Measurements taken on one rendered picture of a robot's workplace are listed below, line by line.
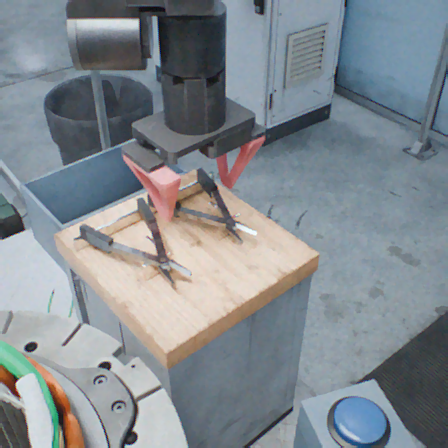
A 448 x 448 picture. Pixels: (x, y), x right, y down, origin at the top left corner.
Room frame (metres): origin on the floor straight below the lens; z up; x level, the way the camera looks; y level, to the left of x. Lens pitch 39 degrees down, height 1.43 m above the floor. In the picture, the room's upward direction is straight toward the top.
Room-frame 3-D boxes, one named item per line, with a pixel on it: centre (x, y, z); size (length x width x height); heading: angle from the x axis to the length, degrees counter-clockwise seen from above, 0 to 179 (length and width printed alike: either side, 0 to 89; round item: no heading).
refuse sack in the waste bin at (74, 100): (1.78, 0.43, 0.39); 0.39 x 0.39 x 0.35
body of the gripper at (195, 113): (0.46, 0.02, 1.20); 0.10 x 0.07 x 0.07; 131
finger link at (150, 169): (0.44, 0.05, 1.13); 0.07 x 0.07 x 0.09; 41
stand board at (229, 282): (0.42, 0.04, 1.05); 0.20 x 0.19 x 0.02; 40
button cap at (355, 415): (0.23, -0.11, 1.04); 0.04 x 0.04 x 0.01
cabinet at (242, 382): (0.42, 0.04, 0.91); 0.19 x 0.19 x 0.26; 40
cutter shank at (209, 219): (0.43, 0.02, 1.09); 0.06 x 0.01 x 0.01; 66
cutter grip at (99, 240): (0.40, 0.12, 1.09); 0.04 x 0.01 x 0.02; 55
